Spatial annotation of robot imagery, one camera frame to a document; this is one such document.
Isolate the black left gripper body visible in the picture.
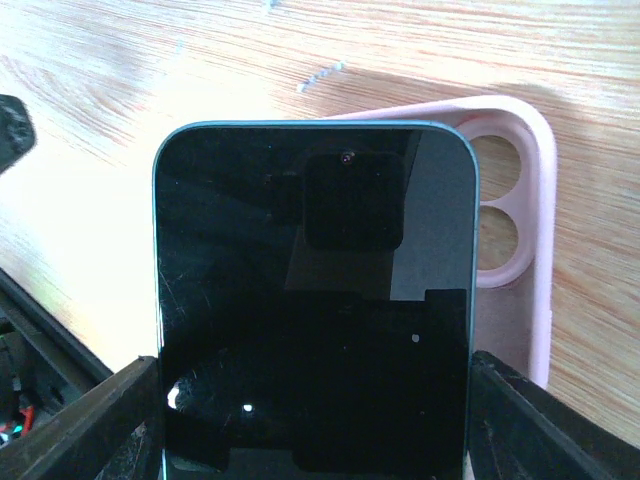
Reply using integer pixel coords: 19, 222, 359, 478
0, 94, 36, 173

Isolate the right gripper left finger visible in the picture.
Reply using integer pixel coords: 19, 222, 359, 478
1, 356, 163, 479

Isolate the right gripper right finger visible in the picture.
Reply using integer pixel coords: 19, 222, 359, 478
468, 351, 639, 479

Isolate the pink phone case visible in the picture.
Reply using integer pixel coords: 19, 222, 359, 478
344, 95, 557, 388

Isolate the green phone black screen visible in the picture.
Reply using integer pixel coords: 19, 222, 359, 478
153, 121, 479, 479

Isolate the black front rail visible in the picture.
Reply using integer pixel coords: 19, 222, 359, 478
1, 272, 112, 447

